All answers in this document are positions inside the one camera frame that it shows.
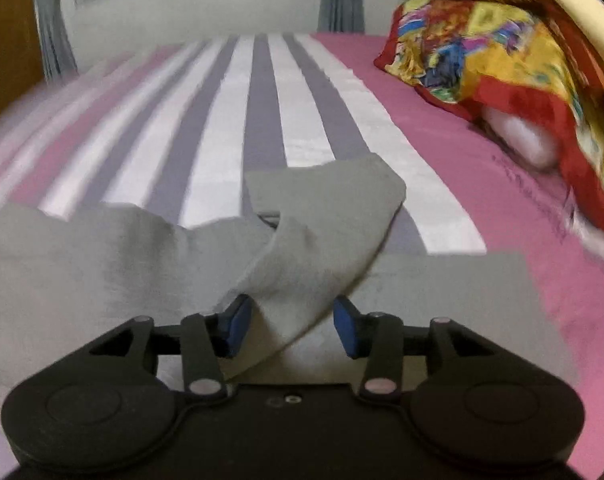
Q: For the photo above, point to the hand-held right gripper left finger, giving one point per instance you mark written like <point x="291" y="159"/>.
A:
<point x="239" y="329"/>

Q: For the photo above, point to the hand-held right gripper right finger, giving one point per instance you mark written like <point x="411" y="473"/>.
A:
<point x="345" y="331"/>

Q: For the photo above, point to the grey pants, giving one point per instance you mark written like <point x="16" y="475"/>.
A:
<point x="82" y="270"/>

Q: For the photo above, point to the pink grey striped bedsheet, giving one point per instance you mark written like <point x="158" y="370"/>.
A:
<point x="302" y="110"/>

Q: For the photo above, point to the white pillow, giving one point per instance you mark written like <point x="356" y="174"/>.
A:
<point x="524" y="137"/>

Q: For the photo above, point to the colourful patchwork print blanket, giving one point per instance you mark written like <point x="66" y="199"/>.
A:
<point x="501" y="55"/>

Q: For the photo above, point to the brown wooden wardrobe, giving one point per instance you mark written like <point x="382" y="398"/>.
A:
<point x="7" y="30"/>

